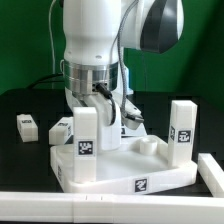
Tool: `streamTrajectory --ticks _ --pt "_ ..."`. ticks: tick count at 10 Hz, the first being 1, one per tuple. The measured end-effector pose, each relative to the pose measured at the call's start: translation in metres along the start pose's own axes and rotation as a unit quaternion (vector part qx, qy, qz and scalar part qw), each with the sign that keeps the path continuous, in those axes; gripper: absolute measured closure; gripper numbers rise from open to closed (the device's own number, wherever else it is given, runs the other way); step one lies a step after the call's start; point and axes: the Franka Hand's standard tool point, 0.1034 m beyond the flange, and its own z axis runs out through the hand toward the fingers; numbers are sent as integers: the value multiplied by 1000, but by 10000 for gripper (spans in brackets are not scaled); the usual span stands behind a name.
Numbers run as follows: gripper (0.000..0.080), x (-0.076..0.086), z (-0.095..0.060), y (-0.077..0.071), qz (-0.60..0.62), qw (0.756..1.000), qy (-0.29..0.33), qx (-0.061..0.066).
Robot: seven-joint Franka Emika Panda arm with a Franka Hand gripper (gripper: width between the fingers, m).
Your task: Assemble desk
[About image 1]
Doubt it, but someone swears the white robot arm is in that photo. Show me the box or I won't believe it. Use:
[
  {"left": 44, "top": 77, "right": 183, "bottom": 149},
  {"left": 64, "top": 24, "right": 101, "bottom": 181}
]
[{"left": 63, "top": 0, "right": 184, "bottom": 151}]

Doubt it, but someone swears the white fence bar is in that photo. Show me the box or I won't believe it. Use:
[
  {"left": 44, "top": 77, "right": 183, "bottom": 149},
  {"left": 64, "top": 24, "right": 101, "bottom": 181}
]
[
  {"left": 0, "top": 192, "right": 224, "bottom": 224},
  {"left": 198, "top": 153, "right": 224, "bottom": 198}
]

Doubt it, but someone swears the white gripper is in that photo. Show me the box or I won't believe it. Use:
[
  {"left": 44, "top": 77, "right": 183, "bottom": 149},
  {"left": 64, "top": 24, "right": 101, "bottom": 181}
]
[{"left": 65, "top": 89, "right": 144, "bottom": 151}]

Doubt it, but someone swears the white cable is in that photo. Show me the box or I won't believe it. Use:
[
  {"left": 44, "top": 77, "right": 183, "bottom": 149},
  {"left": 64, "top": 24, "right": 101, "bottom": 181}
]
[{"left": 48, "top": 0, "right": 58, "bottom": 90}]

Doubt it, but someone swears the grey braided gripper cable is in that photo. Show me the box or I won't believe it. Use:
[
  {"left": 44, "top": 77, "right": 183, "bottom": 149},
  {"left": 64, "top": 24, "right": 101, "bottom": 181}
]
[{"left": 95, "top": 0, "right": 145, "bottom": 127}]

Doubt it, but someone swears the white right fence bar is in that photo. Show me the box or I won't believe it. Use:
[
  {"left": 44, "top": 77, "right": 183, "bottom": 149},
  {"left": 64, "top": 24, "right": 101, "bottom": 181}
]
[{"left": 198, "top": 153, "right": 224, "bottom": 198}]

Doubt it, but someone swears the white front fence bar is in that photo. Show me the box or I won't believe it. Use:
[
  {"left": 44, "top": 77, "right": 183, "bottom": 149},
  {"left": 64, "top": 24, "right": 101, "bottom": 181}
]
[{"left": 0, "top": 192, "right": 224, "bottom": 224}]

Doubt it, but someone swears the black cable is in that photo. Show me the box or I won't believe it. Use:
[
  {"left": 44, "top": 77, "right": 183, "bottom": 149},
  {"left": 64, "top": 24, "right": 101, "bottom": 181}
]
[{"left": 26, "top": 73, "right": 66, "bottom": 90}]

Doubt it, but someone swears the white desk top tray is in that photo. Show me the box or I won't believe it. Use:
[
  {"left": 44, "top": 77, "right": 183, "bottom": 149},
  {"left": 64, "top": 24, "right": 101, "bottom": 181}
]
[{"left": 50, "top": 136, "right": 197, "bottom": 195}]

